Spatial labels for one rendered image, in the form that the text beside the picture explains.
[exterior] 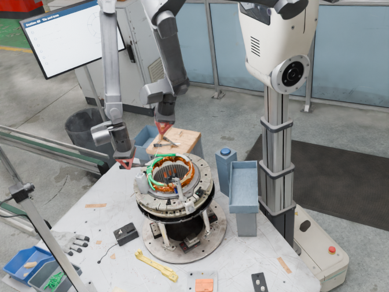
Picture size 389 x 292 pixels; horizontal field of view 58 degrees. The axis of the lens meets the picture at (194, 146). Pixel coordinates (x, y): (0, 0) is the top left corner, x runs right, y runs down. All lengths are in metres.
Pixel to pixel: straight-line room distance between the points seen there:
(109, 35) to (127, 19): 2.18
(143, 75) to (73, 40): 1.56
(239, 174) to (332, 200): 1.40
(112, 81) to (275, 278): 0.96
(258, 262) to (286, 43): 0.85
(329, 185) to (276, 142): 1.42
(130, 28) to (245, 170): 2.28
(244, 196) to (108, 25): 0.80
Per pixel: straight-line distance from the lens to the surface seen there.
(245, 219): 1.51
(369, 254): 2.58
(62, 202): 3.25
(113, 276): 1.61
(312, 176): 2.97
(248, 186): 1.45
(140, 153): 1.73
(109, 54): 1.29
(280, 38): 1.21
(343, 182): 2.96
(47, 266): 1.70
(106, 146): 3.06
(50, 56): 2.20
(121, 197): 1.89
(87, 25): 2.23
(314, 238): 2.26
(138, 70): 3.65
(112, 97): 1.29
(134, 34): 3.51
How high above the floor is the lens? 2.06
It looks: 38 degrees down
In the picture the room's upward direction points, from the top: 11 degrees counter-clockwise
